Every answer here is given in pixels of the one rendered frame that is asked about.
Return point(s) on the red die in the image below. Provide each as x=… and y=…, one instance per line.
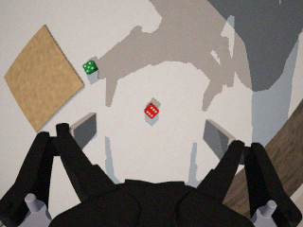
x=151, y=111

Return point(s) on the green die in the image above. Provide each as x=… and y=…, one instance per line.
x=90, y=67

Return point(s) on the tan square mat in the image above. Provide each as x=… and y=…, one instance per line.
x=41, y=79

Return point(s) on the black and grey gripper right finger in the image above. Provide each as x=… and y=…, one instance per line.
x=267, y=197

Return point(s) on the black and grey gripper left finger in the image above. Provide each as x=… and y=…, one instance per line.
x=26, y=202

